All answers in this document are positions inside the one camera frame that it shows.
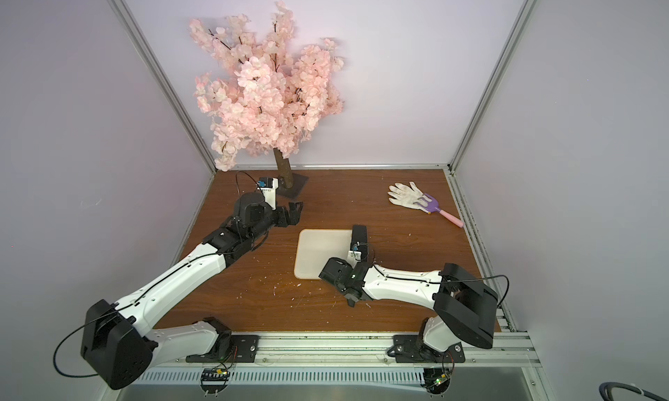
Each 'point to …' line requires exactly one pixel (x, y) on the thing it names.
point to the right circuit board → (436, 381)
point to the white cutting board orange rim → (315, 247)
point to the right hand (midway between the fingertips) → (346, 272)
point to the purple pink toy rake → (433, 206)
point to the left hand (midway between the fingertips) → (292, 201)
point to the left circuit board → (213, 381)
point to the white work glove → (408, 196)
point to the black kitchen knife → (360, 234)
